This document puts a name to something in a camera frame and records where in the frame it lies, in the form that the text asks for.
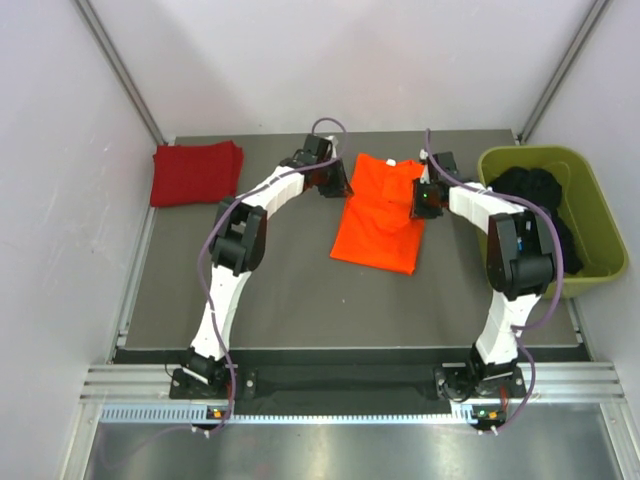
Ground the orange t shirt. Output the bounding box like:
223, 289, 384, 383
330, 153, 425, 275

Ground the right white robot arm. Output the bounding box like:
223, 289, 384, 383
410, 150, 562, 402

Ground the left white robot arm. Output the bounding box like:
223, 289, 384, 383
174, 134, 352, 397

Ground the black t shirt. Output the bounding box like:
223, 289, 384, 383
489, 167, 584, 275

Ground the folded red t shirt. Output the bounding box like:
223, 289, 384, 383
150, 140, 244, 208

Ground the olive green plastic bin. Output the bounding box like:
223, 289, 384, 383
477, 145, 629, 299

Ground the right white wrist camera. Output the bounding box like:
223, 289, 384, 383
419, 149, 433, 184

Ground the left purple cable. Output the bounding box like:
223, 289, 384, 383
196, 117, 349, 435

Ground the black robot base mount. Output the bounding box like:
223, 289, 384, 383
169, 348, 525, 416

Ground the slotted grey cable duct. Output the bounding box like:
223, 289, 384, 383
100, 404, 500, 426

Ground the right aluminium frame post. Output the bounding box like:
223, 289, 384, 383
514, 0, 612, 145

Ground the aluminium frame post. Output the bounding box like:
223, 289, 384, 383
71, 0, 167, 145
514, 0, 612, 145

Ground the left aluminium frame post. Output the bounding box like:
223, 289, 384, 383
71, 0, 167, 145

